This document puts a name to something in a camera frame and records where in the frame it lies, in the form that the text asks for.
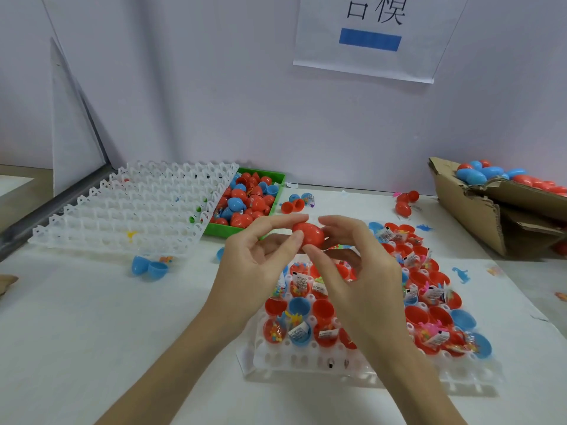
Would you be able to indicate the clear plastic egg tray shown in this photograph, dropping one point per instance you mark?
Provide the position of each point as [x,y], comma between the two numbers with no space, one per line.
[133,208]
[301,363]

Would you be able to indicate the green plastic tray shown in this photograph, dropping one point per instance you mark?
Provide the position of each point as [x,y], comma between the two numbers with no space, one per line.
[279,174]

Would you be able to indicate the flat brown cardboard sheet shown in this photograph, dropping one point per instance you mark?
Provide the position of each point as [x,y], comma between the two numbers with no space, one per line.
[7,283]

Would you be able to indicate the person's left forearm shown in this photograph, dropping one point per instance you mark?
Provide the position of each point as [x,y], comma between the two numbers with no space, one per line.
[164,385]

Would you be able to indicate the person's left hand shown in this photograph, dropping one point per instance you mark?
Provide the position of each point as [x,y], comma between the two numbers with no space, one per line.
[248,283]

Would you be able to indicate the cardboard box of capsules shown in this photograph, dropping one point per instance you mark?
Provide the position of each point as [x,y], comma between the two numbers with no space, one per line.
[465,208]

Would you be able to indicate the person's right hand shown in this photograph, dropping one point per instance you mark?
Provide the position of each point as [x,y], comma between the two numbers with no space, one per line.
[372,287]

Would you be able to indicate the small capsule cluster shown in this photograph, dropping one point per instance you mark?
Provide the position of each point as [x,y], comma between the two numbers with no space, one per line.
[297,202]

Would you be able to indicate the grey metal rail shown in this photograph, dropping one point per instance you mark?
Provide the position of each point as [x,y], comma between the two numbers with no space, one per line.
[53,212]

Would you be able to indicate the white paper sign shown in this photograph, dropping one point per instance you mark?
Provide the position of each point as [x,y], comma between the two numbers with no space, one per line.
[434,39]

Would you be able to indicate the pile of finished eggs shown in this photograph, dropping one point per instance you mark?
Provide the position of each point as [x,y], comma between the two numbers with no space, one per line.
[509,175]

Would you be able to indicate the small blue toy piece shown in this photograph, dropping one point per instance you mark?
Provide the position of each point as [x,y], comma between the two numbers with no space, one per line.
[461,275]

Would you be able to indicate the person's right forearm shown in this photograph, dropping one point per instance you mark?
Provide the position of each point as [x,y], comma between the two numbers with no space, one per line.
[425,394]

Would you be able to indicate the clear triangular panel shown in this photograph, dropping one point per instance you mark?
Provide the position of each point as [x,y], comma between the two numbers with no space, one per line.
[75,124]

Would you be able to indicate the small orange toy piece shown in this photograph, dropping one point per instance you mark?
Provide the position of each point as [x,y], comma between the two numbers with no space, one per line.
[166,258]
[561,296]

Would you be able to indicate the blue egg shell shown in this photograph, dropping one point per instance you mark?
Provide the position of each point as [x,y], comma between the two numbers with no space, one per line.
[150,266]

